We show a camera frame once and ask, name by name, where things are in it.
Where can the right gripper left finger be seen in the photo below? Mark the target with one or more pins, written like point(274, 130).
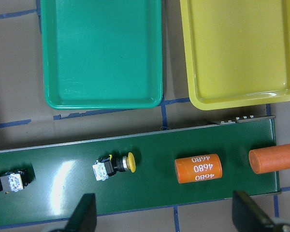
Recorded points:
point(84, 217)

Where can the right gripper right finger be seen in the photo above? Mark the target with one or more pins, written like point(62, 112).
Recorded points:
point(247, 216)

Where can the yellow push button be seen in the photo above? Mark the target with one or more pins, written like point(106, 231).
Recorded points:
point(106, 167)
point(14, 181)

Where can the plain orange cylinder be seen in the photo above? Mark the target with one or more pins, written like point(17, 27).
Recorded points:
point(270, 159)

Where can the orange cylinder with white print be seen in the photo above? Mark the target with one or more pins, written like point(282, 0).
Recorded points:
point(198, 168)

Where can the green conveyor belt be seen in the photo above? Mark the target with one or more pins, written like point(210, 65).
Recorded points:
point(61, 174)

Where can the yellow plastic tray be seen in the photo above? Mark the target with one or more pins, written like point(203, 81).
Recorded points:
point(237, 52)

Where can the green plastic tray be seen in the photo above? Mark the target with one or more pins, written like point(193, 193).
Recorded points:
point(102, 54)

